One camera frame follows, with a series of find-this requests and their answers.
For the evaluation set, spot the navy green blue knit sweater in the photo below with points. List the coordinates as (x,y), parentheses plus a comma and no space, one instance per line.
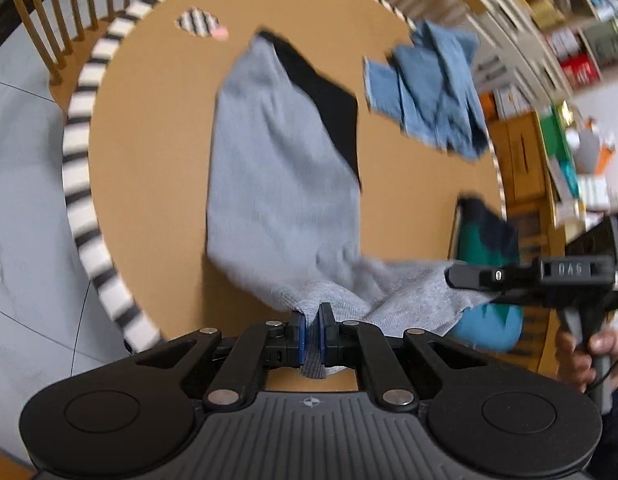
(474,240)

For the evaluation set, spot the person's dark clothing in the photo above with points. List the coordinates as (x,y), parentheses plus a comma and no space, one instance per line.
(614,435)

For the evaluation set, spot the black garment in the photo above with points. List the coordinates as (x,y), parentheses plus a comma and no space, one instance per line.
(334,110)

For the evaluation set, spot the person's right hand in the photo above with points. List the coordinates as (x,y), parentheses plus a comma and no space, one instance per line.
(569,360)

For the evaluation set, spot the white sideboard with shelves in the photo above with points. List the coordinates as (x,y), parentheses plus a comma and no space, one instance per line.
(494,30)

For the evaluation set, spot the red gift box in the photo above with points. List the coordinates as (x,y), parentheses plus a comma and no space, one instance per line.
(581,70)

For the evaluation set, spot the grey sweater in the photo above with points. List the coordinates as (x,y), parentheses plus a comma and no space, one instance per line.
(274,185)

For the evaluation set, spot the blue denim jeans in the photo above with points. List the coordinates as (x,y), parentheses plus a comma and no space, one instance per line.
(429,90)

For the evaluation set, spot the wooden drawer cabinet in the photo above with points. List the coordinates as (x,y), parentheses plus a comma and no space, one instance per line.
(524,150)

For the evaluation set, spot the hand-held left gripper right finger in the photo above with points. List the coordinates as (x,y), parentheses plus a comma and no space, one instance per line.
(326,332)

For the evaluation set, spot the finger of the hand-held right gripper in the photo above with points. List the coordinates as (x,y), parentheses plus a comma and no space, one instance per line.
(479,277)

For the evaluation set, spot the round wooden table striped edge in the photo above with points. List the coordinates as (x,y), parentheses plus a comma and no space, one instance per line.
(79,125)
(154,135)

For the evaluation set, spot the green plastic basket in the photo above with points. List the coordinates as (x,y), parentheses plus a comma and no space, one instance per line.
(551,135)

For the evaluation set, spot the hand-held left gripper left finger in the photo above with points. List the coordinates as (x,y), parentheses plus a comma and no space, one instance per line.
(300,335)

